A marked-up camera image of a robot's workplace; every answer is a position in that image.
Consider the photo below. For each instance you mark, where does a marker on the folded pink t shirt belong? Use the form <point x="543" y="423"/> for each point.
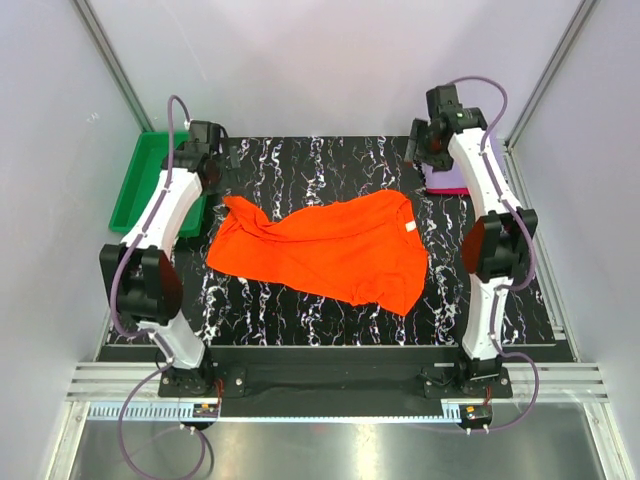
<point x="448" y="192"/>

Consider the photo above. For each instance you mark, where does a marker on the green plastic bin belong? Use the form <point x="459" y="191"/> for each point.
<point x="140" y="180"/>

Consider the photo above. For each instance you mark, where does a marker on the aluminium frame rail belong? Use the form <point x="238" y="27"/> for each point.
<point x="135" y="392"/>

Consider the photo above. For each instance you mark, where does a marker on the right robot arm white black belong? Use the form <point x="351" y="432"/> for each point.
<point x="498" y="251"/>

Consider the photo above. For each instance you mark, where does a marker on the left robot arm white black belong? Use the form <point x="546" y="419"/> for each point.
<point x="144" y="290"/>

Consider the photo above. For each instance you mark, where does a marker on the orange t shirt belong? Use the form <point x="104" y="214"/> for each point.
<point x="362" y="251"/>

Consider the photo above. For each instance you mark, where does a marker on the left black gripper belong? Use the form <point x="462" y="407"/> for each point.
<point x="233" y="158"/>

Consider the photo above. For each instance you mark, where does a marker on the right small circuit board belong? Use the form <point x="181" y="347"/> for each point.
<point x="482" y="413"/>

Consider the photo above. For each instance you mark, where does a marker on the left small circuit board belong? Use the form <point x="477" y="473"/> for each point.
<point x="206" y="410"/>

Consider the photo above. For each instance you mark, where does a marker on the folded purple t shirt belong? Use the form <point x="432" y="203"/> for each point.
<point x="454" y="178"/>

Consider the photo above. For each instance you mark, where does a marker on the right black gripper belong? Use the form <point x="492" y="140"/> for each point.
<point x="417" y="132"/>

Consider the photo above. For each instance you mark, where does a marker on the small circuit board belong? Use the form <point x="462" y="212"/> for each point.
<point x="206" y="410"/>
<point x="482" y="413"/>

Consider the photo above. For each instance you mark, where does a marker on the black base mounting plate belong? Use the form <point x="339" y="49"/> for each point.
<point x="320" y="383"/>

